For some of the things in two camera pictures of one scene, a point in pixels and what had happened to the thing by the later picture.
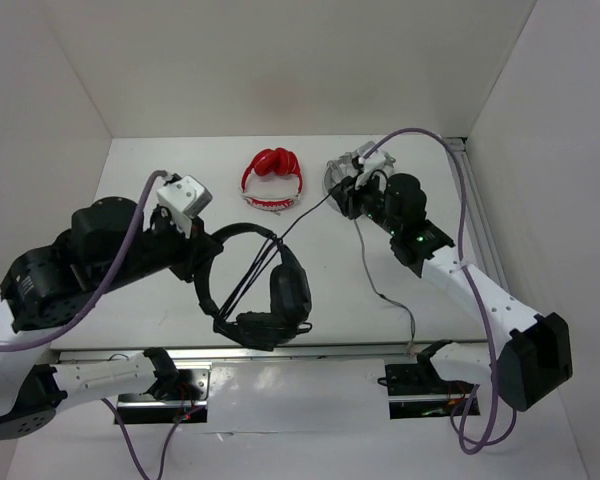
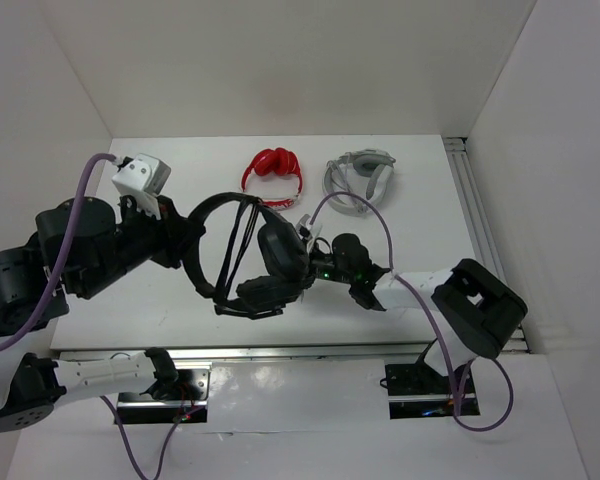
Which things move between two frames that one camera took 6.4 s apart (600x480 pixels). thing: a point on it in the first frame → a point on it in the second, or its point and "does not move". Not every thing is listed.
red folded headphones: (278, 161) does not move
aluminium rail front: (299, 351) does not move
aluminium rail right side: (482, 250) does not move
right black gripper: (346, 196) → (310, 264)
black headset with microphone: (291, 303) → (283, 255)
